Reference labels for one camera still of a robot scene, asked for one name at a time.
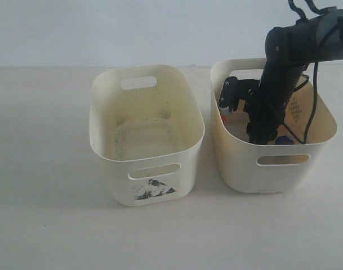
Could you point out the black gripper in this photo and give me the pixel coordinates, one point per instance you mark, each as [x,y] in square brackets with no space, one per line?
[264,121]

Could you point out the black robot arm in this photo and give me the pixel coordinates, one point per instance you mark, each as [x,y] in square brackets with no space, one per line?
[289,51]

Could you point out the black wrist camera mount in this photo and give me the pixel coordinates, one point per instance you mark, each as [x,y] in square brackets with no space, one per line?
[233,90]

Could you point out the cream plastic bin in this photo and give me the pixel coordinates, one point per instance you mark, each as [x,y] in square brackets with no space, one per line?
[146,129]
[271,168]

